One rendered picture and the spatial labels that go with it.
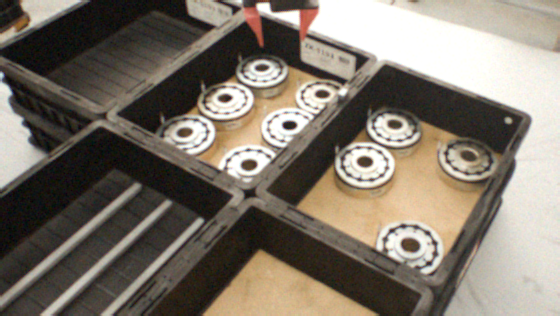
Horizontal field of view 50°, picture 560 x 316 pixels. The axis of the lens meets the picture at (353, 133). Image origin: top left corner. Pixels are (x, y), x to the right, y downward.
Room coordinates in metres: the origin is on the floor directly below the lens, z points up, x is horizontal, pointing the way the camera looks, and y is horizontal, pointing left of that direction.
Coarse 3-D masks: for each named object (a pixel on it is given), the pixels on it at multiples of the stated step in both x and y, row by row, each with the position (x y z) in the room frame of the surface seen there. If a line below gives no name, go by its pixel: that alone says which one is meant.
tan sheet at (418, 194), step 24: (432, 144) 0.77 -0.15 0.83; (408, 168) 0.71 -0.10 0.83; (432, 168) 0.71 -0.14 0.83; (312, 192) 0.64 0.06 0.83; (336, 192) 0.64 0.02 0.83; (408, 192) 0.65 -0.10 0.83; (432, 192) 0.66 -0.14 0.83; (456, 192) 0.66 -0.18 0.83; (480, 192) 0.66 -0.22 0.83; (336, 216) 0.59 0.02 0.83; (360, 216) 0.60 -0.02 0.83; (384, 216) 0.60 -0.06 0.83; (408, 216) 0.60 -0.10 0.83; (432, 216) 0.61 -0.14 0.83; (456, 216) 0.61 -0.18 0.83; (360, 240) 0.55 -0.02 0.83
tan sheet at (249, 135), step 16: (304, 80) 0.94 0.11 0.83; (288, 96) 0.88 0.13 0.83; (192, 112) 0.82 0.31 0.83; (256, 112) 0.83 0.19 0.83; (272, 112) 0.83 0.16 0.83; (240, 128) 0.78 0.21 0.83; (256, 128) 0.79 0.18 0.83; (240, 144) 0.74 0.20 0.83; (256, 144) 0.74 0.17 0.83; (208, 160) 0.70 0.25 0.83
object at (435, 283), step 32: (384, 64) 0.88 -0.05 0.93; (352, 96) 0.78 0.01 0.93; (480, 96) 0.80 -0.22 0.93; (320, 128) 0.69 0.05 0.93; (288, 160) 0.62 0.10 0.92; (512, 160) 0.66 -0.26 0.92; (256, 192) 0.55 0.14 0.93; (320, 224) 0.50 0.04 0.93; (384, 256) 0.45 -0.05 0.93; (448, 256) 0.46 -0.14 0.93
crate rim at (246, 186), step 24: (240, 24) 0.98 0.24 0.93; (288, 24) 0.99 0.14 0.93; (168, 72) 0.81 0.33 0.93; (360, 72) 0.85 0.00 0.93; (144, 96) 0.75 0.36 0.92; (336, 96) 0.77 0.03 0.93; (120, 120) 0.68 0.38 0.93; (312, 120) 0.71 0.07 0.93; (168, 144) 0.63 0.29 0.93; (288, 144) 0.65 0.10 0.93; (216, 168) 0.59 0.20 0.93; (264, 168) 0.60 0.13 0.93
